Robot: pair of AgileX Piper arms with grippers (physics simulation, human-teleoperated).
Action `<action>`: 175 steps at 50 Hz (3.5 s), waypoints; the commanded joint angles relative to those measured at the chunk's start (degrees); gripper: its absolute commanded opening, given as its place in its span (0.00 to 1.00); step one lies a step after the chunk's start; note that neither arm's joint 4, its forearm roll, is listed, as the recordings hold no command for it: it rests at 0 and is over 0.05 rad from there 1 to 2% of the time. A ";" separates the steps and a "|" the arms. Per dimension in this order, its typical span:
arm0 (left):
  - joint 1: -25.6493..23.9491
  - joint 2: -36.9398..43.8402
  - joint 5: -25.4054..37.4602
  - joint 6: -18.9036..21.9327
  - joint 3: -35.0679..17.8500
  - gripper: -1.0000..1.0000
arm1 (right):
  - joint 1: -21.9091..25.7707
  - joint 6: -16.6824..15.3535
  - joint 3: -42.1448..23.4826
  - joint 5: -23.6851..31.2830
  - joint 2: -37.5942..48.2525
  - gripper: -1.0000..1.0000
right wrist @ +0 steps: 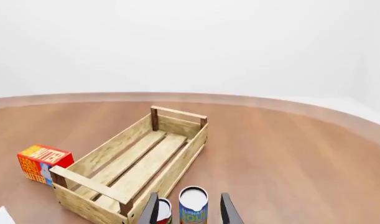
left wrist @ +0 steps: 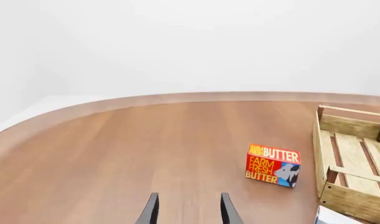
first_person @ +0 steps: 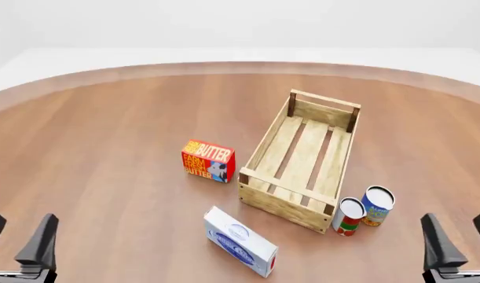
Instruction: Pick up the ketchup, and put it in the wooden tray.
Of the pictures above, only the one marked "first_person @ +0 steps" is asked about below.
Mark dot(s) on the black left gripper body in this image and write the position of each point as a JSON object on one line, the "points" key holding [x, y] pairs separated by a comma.
{"points": [[23, 275]]}

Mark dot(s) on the red tomato tin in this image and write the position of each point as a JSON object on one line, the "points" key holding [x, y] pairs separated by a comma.
{"points": [[347, 218]]}

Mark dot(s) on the white and blue box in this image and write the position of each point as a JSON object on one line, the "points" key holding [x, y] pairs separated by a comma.
{"points": [[239, 243]]}

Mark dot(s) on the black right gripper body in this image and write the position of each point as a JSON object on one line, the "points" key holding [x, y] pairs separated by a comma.
{"points": [[457, 275]]}

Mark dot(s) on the wooden slat tray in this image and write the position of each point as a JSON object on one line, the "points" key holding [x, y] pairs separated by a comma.
{"points": [[298, 159]]}

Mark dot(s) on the red butter box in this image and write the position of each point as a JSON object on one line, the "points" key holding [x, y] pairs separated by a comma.
{"points": [[208, 161]]}

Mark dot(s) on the blue and yellow tin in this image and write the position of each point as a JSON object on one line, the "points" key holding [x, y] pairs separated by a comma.
{"points": [[377, 206]]}

